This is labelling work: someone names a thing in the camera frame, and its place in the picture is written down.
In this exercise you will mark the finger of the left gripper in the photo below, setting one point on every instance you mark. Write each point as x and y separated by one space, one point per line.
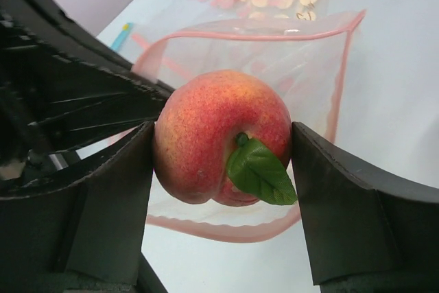
71 107

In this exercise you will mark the clear pink-zip bag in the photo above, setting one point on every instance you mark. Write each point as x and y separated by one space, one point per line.
304 62

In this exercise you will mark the pink peach with leaf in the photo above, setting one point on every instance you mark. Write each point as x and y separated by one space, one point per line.
196 131

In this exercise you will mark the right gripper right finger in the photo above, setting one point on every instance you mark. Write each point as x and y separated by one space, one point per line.
363 225

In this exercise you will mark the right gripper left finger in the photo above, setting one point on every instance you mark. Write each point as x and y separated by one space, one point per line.
82 225

